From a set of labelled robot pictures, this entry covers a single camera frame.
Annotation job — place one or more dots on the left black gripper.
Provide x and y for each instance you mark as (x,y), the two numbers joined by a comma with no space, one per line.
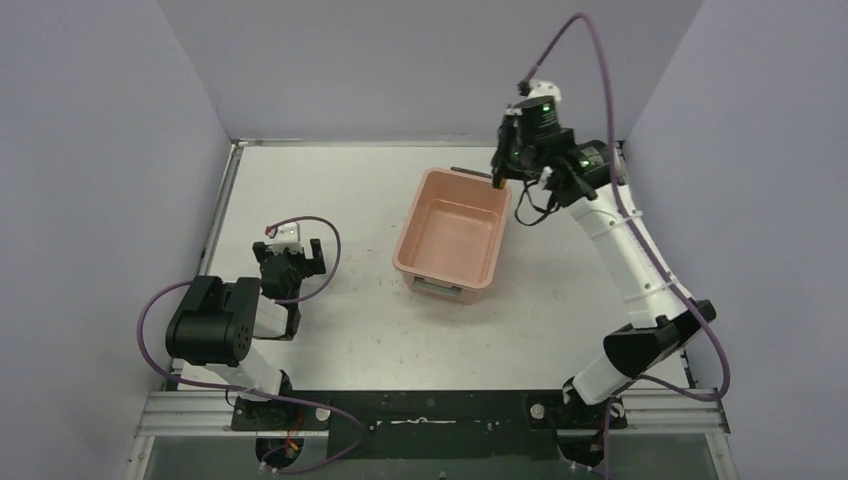
(286,258)

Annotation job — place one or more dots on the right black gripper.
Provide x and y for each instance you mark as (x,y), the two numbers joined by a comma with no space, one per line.
(506,162)

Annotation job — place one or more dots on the yellow black screwdriver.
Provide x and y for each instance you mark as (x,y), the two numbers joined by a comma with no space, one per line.
(498,181)

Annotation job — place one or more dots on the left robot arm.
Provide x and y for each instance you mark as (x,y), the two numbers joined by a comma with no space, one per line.
(217,322)

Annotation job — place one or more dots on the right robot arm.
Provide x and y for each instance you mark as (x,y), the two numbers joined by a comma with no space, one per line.
(588,181)

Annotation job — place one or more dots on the pink plastic bin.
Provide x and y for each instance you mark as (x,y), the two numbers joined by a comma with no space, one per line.
(451,239)

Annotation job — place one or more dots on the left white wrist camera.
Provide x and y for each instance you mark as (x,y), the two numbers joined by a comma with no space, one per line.
(284,237)

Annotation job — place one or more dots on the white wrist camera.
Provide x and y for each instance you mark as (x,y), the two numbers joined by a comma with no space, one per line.
(284,237)
(535,88)

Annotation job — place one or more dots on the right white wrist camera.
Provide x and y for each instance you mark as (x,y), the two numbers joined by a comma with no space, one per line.
(535,88)

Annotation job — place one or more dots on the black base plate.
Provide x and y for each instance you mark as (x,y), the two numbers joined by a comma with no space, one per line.
(439,424)

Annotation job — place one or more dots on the aluminium frame rail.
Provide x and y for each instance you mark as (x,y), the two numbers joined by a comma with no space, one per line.
(205,413)

